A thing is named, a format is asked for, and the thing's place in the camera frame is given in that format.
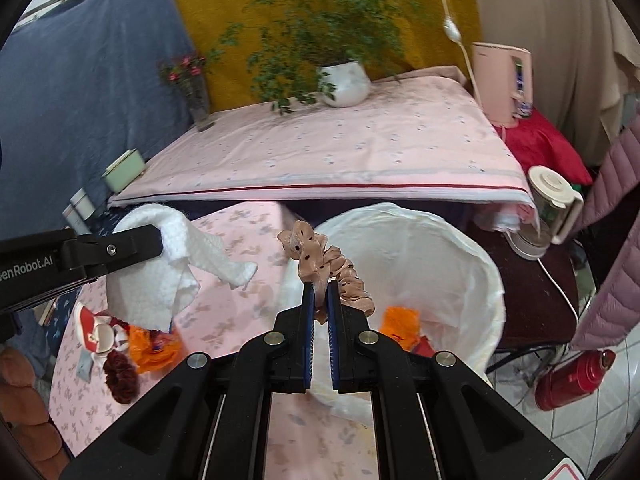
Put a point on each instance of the pink tablecloth with red stripe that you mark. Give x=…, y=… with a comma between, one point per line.
x=350, y=145

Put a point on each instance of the red and white wrapper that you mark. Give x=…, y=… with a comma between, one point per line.
x=95, y=332

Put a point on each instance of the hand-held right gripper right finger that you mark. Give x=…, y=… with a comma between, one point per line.
x=335, y=345

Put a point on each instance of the dark red hair scrunchie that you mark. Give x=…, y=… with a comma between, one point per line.
x=121, y=377

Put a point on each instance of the pink down jacket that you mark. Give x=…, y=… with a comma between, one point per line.
x=615, y=240

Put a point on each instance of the bin with white bag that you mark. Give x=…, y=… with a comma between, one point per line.
x=425, y=260

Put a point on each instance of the beige dotted hair scrunchie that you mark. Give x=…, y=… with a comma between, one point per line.
x=306, y=252

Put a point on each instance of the dark maroon stool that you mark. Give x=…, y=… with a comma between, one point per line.
x=535, y=300

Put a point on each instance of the orange snack wrapper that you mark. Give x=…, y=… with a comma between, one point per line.
x=400, y=325
x=157, y=350

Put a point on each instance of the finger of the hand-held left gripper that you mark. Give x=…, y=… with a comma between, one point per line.
x=125, y=247

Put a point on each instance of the navy patterned cloth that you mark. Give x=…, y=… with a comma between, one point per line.
x=62, y=310

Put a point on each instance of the red cloth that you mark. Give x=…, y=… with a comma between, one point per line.
x=545, y=145

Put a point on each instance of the glass vase with flowers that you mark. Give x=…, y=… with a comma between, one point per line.
x=196, y=97

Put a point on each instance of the green box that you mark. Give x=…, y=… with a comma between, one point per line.
x=122, y=172

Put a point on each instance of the white towel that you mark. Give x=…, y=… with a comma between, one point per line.
x=150, y=290

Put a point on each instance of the small white box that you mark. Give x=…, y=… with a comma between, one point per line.
x=82, y=205
x=74, y=221

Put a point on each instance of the potted green plant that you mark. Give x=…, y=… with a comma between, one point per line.
x=345, y=82

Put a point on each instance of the blue hanging cloth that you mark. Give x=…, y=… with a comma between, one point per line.
x=90, y=85

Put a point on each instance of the pink electric kettle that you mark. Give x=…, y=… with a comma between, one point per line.
x=495, y=85

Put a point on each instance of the brown cushion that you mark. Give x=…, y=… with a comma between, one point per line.
x=25, y=410

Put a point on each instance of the beige curtain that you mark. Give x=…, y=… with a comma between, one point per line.
x=560, y=25

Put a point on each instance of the yellow hanging cloth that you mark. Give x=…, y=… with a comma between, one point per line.
x=225, y=0

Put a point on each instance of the red thermos flask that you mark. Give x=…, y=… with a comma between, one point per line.
x=570, y=380

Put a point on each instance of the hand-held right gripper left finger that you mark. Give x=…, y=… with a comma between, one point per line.
x=307, y=345

